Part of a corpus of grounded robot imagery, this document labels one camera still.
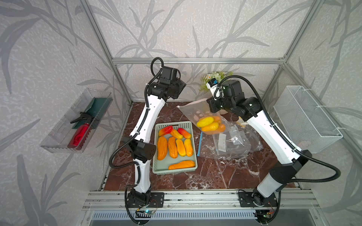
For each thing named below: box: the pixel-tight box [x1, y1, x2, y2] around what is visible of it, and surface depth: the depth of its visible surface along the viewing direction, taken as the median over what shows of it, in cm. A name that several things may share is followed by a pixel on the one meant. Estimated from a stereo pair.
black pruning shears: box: [70, 112, 94, 124], surface depth 67 cm
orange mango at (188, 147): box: [183, 138, 193, 157], surface depth 91 cm
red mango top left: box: [158, 125, 174, 137], surface depth 98 cm
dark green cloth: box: [72, 96, 114, 130], surface depth 71 cm
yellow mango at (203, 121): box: [196, 116, 214, 128], surface depth 87 cm
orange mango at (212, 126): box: [201, 121, 219, 132], surface depth 88 cm
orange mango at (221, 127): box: [212, 115, 226, 133], surface depth 88 cm
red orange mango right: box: [177, 127, 192, 139], surface depth 98 cm
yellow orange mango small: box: [170, 129, 184, 140], surface depth 98 cm
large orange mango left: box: [156, 136, 168, 161], surface depth 90 cm
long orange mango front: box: [168, 160, 196, 170], surface depth 82 cm
